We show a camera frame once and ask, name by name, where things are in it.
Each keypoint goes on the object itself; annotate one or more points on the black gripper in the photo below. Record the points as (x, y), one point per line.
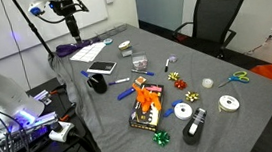
(71, 22)

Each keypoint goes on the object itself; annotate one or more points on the blue marker with thick cap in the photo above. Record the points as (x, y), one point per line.
(86, 74)

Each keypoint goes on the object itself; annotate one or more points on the black cup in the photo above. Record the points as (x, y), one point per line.
(98, 84)

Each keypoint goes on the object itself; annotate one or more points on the white marker with blue cap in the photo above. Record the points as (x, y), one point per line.
(119, 81)

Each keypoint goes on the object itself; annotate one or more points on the slim blue marker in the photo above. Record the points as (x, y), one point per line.
(142, 72)

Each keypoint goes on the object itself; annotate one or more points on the black marker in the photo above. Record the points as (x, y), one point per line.
(166, 65)

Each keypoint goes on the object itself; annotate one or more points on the purple ribbon bundle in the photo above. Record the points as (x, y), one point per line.
(69, 48)

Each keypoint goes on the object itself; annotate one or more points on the white label sheets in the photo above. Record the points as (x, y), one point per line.
(88, 52)

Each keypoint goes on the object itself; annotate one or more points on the small teal tape roll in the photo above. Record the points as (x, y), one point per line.
(107, 41)

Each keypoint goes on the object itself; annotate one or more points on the black tripod pole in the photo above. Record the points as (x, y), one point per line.
(32, 27)

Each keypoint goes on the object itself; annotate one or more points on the ribbon spool with gold ribbon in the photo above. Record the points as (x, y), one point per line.
(124, 45)

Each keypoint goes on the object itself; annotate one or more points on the small gray box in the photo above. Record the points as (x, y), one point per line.
(127, 52)

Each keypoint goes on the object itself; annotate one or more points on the clear plastic box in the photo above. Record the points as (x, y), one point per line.
(140, 61)

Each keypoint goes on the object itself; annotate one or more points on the small orange square pad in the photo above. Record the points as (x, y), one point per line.
(140, 81)

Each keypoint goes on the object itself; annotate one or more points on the pink sticky note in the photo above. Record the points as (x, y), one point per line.
(154, 88)

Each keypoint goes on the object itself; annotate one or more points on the orange glove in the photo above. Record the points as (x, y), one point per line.
(148, 98)

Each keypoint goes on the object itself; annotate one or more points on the white emergency stop button box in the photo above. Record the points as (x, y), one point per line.
(61, 131)

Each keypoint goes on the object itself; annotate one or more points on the small round clear container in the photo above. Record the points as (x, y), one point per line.
(173, 58)

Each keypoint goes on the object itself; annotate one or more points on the gold gift bow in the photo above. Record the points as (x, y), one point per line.
(173, 76)
(192, 96)

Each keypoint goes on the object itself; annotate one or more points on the black glove box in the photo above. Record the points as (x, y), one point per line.
(145, 117)

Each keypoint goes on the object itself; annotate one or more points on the red gift bow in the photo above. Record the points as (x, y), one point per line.
(180, 84)

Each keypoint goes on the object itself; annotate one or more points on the white ribbon spool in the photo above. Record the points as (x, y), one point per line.
(229, 103)
(183, 111)

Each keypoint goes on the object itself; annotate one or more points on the green gift bow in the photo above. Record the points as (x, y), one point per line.
(161, 138)

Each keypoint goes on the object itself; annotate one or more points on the clear tape roll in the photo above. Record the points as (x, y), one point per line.
(207, 82)

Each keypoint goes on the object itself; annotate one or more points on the black mesh office chair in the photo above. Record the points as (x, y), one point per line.
(217, 18)

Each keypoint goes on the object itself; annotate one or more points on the black tape dispenser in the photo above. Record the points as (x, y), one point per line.
(194, 126)

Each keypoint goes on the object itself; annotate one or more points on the gray tablecloth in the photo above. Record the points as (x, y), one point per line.
(214, 125)

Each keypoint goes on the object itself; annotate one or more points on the blue and green scissors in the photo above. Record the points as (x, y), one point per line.
(236, 78)

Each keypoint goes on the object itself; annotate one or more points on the silver metal bracket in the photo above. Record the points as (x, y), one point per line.
(42, 95)

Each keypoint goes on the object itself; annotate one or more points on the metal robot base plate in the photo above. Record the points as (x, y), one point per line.
(30, 127)

